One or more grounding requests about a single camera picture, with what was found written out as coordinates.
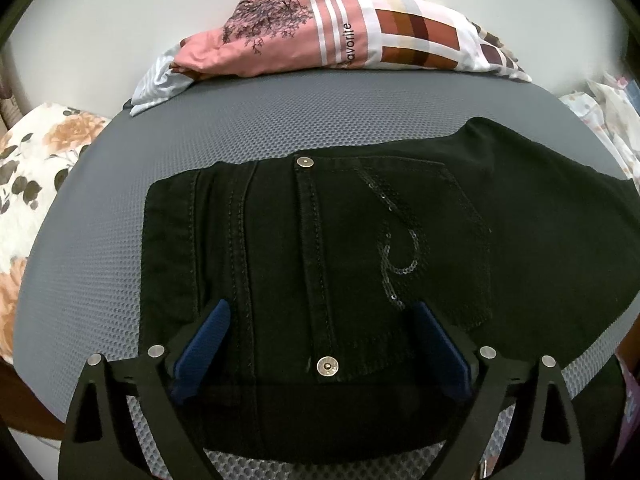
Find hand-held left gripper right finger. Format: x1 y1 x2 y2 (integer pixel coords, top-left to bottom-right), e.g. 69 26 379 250
416 302 587 480

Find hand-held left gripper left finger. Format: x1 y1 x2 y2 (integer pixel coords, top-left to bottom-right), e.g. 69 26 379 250
57 299 231 480

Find black pants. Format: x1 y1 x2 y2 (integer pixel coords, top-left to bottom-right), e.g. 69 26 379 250
142 116 640 466

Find grey mesh mat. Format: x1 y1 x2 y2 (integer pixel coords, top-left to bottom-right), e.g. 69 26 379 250
14 76 630 480

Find purple cloth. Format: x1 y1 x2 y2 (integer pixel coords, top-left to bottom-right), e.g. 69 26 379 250
614 320 640 467

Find floral pillow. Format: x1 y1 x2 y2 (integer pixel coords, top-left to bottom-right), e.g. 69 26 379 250
0 102 112 365

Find pale striped cloth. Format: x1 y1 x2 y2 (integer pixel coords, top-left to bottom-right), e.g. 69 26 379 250
129 42 193 117

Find white floral cloth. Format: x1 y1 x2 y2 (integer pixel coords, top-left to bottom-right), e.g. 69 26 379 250
557 72 640 181

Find pink tree-print shirt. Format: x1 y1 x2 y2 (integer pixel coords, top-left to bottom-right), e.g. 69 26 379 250
172 0 532 83

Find brown wooden bed frame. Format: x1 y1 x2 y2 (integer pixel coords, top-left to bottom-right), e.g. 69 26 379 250
0 360 67 442

